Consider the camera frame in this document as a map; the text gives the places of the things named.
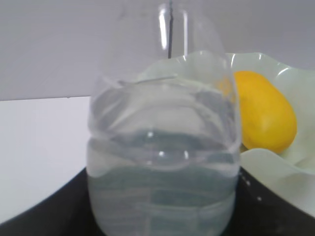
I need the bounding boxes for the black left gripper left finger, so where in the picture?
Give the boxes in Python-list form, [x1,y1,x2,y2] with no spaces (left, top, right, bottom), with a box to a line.
[0,169,103,236]

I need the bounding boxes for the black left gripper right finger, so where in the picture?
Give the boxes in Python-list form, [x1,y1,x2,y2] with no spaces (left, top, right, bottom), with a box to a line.
[228,168,315,236]

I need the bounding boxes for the yellow mango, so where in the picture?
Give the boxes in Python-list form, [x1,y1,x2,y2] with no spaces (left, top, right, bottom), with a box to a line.
[216,70,298,153]

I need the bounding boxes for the clear water bottle green label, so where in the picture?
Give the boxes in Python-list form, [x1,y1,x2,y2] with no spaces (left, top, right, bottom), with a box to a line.
[86,0,241,236]

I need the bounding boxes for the frosted green wavy plate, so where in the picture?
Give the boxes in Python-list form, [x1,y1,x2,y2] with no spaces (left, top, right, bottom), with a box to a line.
[137,50,315,218]

